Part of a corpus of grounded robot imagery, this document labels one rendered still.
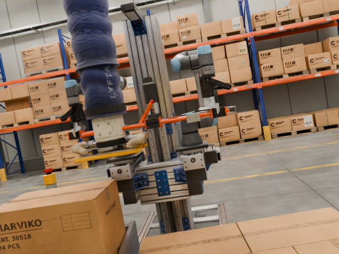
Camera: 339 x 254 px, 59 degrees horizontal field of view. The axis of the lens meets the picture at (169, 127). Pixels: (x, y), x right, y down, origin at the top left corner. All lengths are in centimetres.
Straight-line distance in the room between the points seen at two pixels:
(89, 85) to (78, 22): 32
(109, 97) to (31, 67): 862
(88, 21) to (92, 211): 95
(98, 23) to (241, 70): 739
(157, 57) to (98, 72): 81
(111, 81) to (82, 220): 72
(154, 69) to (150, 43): 20
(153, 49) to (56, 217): 135
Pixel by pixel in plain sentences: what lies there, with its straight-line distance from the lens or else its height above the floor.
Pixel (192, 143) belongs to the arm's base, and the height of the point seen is 106.
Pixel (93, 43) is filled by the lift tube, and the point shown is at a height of 171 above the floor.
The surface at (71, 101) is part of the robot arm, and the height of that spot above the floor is 147.
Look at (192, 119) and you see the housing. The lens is 159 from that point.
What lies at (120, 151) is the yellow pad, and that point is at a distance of 156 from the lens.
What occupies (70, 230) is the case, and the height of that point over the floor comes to 81.
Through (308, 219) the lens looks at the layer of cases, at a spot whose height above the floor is 54.
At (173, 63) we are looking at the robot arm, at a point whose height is 156.
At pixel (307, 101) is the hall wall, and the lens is 1053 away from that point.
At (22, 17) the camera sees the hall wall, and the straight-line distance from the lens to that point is 1218.
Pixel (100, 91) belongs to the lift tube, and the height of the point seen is 147.
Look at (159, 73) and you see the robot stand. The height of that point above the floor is 159.
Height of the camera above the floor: 131
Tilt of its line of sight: 3 degrees down
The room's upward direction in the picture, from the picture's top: 10 degrees counter-clockwise
